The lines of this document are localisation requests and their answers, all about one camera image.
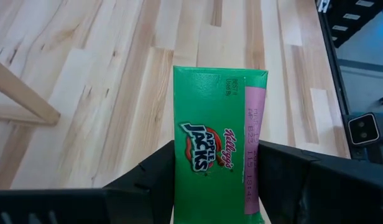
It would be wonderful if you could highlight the black aluminium rig frame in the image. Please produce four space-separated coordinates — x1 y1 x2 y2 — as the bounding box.
315 0 383 166

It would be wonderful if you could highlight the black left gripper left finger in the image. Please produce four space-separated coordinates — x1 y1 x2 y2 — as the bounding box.
103 139 177 224

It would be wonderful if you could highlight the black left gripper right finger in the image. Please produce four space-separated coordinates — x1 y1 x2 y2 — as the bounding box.
257 139 320 224

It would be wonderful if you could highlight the small black camera cube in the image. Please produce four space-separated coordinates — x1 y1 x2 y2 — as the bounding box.
346 111 383 147

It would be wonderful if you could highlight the wooden slatted shelf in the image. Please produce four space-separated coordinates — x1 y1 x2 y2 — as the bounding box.
0 57 62 127

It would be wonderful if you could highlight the green Apple Jacks cereal box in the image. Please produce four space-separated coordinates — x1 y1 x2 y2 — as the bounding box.
172 65 269 224

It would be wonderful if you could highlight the black drawer cabinet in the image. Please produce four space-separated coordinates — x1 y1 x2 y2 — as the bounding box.
320 0 383 49

